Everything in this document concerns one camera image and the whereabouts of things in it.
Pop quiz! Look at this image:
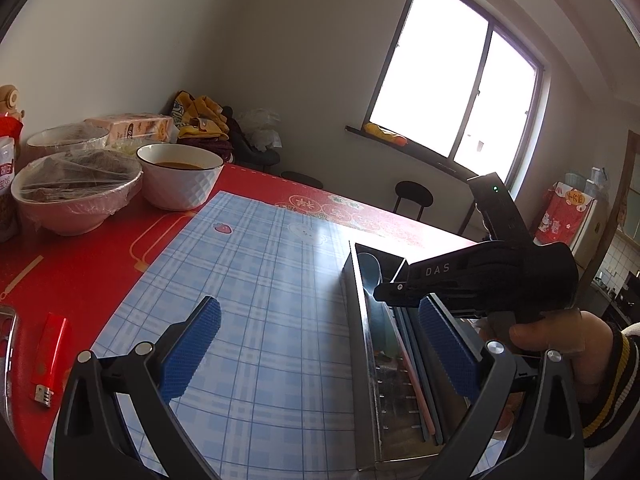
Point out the blue chopstick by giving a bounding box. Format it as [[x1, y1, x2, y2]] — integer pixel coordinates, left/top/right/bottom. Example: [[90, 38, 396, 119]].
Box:
[[400, 307, 446, 447]]

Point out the wooden toy figure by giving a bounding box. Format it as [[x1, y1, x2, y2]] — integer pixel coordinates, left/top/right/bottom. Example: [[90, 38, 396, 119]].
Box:
[[0, 85, 25, 121]]

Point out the white textured bowl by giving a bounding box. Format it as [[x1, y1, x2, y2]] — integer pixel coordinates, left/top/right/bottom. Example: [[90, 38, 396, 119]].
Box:
[[136, 143, 224, 211]]

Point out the window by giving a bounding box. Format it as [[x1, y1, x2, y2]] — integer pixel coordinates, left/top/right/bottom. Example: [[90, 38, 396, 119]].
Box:
[[366, 0, 546, 186]]

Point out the person's right hand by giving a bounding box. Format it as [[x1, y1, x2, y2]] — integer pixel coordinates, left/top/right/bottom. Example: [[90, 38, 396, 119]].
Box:
[[477, 310, 618, 402]]

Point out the red lighter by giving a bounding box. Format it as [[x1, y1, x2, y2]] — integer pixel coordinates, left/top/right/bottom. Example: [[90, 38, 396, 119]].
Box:
[[31, 312, 68, 407]]

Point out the yellow packet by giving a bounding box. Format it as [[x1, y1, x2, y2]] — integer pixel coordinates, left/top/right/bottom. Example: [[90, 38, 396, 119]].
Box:
[[364, 122, 408, 146]]

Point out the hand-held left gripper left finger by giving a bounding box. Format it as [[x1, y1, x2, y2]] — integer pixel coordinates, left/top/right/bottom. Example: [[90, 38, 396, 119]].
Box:
[[52, 296, 223, 480]]

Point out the dark padded stool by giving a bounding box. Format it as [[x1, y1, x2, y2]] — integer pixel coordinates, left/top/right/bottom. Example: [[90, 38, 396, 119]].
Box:
[[220, 105, 282, 171]]

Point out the silver metal object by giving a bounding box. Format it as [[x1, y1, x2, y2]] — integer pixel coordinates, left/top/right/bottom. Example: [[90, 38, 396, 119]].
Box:
[[0, 305, 20, 421]]

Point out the green chopstick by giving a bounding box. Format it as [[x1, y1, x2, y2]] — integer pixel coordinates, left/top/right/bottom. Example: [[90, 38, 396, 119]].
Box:
[[405, 307, 426, 361]]

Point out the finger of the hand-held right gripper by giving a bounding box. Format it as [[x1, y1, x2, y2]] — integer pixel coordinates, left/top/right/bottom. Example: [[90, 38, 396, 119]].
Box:
[[374, 274, 482, 309]]

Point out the red wall poster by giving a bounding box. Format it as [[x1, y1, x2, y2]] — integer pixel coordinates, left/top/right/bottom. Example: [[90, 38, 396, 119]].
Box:
[[537, 182, 598, 246]]

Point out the black round-back chair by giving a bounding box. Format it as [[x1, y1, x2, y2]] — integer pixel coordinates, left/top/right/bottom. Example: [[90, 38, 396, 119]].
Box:
[[393, 180, 432, 221]]

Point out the blue plaid table mat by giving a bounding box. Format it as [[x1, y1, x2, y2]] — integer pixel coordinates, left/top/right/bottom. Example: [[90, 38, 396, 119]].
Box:
[[42, 191, 501, 480]]

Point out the plastic-covered glass bowl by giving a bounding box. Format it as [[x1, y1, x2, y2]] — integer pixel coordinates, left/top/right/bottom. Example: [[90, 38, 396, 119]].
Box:
[[26, 124, 111, 161]]

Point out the black window sill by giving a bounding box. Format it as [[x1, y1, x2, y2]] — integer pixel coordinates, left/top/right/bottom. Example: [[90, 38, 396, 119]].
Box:
[[345, 125, 458, 173]]

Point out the clear plastic bag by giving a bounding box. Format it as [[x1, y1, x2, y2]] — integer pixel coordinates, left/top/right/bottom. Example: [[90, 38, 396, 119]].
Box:
[[240, 108, 283, 153]]

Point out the white refrigerator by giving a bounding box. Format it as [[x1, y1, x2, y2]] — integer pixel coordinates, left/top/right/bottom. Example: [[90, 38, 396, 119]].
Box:
[[537, 180, 618, 273]]

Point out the pile of yellow clothes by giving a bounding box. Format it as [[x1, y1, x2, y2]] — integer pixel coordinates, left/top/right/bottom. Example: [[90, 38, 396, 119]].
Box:
[[172, 91, 233, 161]]

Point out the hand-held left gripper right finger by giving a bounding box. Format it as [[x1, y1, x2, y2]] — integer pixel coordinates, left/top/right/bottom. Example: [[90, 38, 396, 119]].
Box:
[[417, 296, 586, 480]]

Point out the blue spoon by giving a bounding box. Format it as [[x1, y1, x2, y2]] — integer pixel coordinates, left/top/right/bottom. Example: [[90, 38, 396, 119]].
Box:
[[357, 252, 384, 301]]

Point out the white snack packet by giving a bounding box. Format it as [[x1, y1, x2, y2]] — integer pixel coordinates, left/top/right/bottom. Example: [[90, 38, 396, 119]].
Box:
[[0, 136, 22, 242]]

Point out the person's right forearm striped sleeve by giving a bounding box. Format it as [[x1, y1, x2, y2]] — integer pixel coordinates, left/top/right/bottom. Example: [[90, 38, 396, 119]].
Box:
[[575, 322, 640, 480]]

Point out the pink chopstick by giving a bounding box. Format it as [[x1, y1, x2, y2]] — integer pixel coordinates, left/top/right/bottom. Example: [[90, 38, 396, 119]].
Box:
[[395, 345, 436, 448]]

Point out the metal utensil box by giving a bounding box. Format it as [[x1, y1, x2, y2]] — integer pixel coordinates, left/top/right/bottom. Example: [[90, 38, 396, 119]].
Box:
[[341, 241, 481, 471]]

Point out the red snack packet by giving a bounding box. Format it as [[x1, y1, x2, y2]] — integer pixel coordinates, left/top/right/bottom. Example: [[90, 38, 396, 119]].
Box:
[[0, 112, 25, 148]]

